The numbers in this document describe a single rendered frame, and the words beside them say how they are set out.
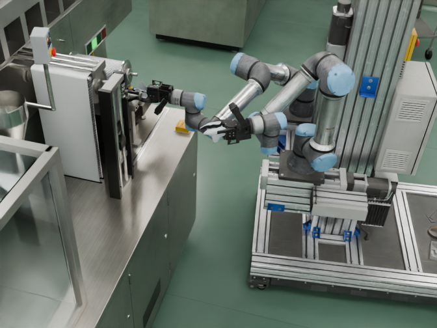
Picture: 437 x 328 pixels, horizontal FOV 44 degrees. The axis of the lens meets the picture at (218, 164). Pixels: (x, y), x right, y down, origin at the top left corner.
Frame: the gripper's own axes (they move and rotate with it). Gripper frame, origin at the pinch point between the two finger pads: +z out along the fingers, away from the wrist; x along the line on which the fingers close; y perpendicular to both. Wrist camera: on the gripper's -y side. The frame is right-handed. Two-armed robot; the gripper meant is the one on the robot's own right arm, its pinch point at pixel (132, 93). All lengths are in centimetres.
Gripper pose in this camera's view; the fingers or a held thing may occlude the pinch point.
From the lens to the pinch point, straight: 263.1
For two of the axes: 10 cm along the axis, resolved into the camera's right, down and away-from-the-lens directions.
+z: -9.7, -1.9, 1.7
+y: 0.4, -7.7, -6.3
